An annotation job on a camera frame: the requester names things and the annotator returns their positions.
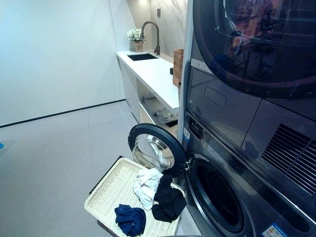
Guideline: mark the round washing machine door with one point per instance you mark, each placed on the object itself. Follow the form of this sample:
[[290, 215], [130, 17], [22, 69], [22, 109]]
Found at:
[[158, 148]]

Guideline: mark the grey front-load washing machine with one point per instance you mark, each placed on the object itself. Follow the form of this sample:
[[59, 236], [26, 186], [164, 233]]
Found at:
[[251, 197]]

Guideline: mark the grey crumpled cloth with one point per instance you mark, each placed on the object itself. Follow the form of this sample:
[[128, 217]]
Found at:
[[166, 115]]

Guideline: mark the white counter cabinet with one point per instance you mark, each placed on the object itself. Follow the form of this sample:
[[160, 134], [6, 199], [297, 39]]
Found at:
[[148, 81]]

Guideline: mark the wooden box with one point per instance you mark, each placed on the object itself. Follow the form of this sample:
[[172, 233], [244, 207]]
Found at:
[[178, 66]]

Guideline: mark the black undermount sink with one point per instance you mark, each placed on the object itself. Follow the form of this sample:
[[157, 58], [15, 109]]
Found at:
[[142, 56]]

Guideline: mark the white garment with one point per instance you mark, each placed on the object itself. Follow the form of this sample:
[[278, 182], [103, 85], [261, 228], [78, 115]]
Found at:
[[146, 185]]

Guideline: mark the black garment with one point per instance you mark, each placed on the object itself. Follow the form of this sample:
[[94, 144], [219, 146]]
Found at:
[[168, 200]]

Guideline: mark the white flowers in pot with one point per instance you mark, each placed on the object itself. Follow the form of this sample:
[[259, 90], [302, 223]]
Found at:
[[135, 38]]

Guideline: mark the white woven laundry basket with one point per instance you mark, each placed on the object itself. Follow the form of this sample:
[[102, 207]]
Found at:
[[113, 190]]

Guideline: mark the grey gooseneck faucet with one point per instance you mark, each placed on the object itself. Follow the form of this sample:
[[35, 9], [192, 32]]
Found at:
[[150, 29]]

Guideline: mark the blue garment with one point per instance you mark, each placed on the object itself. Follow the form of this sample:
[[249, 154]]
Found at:
[[129, 218]]

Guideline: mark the grey stacked dryer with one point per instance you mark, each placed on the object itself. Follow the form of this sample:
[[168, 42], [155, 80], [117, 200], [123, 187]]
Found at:
[[247, 61]]

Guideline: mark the grey wall switch plate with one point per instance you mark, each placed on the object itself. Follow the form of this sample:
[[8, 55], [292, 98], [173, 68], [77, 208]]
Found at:
[[158, 12]]

